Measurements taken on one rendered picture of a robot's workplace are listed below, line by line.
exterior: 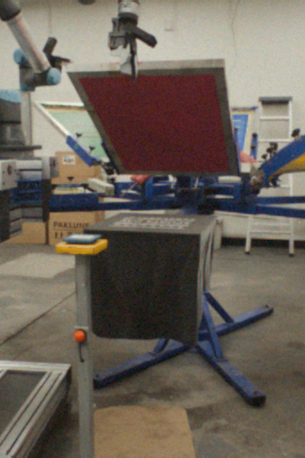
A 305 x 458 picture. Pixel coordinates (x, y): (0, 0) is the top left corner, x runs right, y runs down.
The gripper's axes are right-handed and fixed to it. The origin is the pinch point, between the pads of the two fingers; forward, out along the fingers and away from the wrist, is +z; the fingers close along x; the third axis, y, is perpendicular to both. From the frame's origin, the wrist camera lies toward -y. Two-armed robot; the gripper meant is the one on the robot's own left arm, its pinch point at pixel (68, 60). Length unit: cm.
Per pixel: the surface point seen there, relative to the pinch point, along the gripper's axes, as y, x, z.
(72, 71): 8, 52, -59
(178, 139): 30, 74, -12
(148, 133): 29, 64, -20
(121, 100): 16, 62, -41
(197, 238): 60, 107, -49
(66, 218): 164, -220, 283
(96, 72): 7, 61, -56
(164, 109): 18, 76, -31
